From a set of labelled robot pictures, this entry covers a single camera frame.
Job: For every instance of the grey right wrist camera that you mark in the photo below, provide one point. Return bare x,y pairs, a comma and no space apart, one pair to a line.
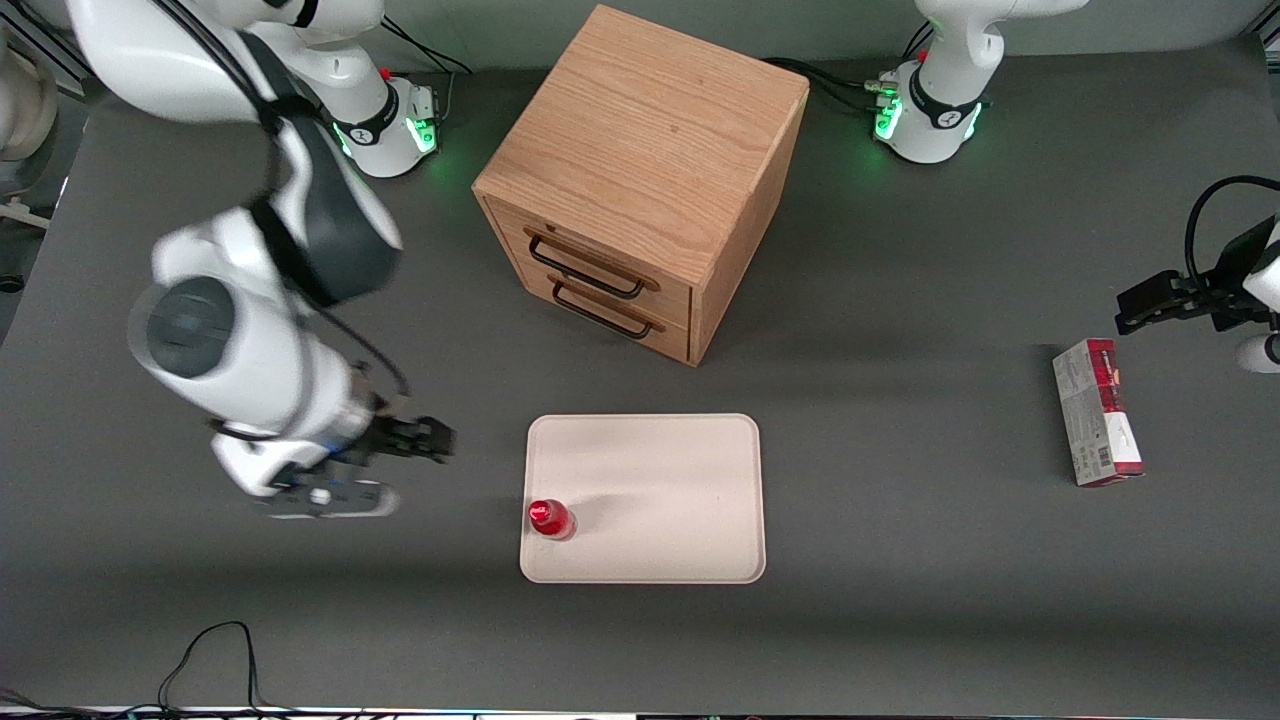
335,497

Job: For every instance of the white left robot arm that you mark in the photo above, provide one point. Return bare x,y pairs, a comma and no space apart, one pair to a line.
935,100

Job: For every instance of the red coke bottle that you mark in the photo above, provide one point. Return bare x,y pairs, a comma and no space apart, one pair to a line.
548,518

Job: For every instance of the wooden drawer cabinet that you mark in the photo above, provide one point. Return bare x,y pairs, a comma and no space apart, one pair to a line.
640,150

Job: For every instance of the cream rectangular tray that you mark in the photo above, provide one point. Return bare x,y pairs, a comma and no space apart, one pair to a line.
660,480

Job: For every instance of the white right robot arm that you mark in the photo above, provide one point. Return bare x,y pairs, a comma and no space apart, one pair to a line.
250,350

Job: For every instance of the grey and red carton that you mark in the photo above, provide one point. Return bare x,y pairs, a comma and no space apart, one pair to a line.
1095,415

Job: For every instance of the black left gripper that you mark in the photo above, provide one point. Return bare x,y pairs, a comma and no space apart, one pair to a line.
1222,287

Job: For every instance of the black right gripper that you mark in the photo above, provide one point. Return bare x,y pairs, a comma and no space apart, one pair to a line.
393,436

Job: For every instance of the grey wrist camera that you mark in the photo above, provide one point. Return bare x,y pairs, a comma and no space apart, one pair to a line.
1260,353
335,497

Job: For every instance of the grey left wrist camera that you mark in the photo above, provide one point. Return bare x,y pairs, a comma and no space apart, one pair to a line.
1260,353

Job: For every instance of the aluminium frame profile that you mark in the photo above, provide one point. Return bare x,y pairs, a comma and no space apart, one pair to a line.
50,60
1268,35

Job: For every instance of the small black round foot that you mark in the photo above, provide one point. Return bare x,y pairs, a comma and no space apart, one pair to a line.
8,283

